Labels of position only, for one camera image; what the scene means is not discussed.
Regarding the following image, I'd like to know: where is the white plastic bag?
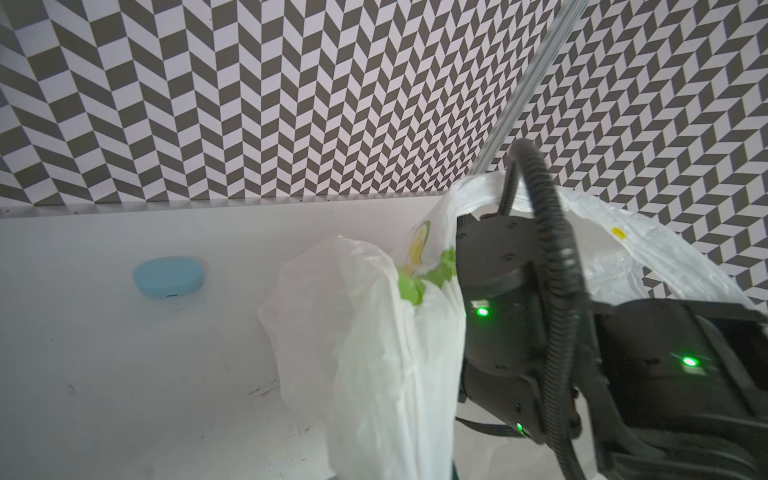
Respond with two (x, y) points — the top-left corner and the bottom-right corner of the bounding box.
(259, 173), (757, 479)

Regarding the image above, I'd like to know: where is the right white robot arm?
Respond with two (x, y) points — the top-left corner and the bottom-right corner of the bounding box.
(457, 139), (767, 479)

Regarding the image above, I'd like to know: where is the light blue oval case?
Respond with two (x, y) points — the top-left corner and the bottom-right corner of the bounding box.
(132, 256), (204, 299)

